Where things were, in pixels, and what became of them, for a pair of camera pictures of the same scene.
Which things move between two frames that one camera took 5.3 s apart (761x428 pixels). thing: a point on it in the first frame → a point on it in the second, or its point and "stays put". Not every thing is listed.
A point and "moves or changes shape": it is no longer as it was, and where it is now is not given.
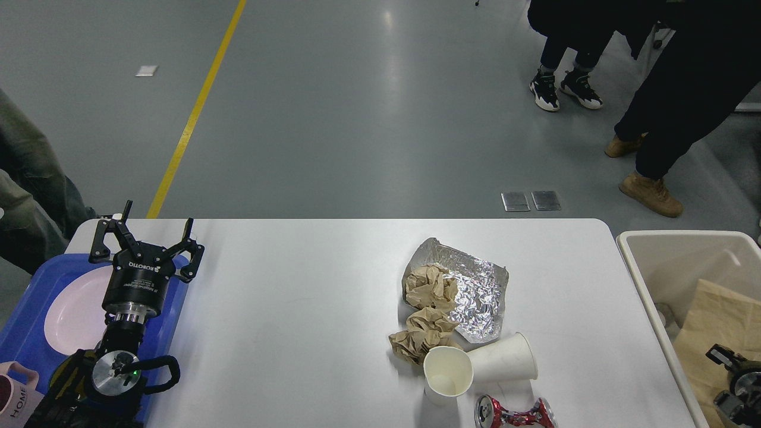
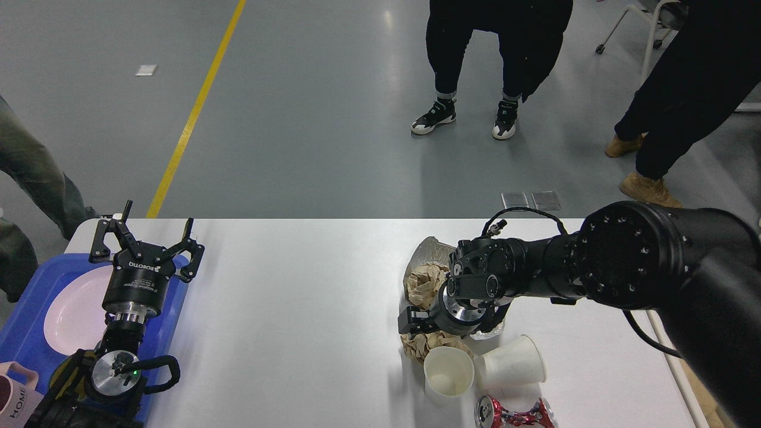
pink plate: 76,320 stays put
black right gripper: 744,401 → 464,316
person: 586,27 → 531,34
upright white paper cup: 447,371 stays put
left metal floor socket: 515,201 stays put
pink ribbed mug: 18,400 stays put
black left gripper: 137,286 stays put
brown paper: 426,329 moves or changes shape
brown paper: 426,286 stays put
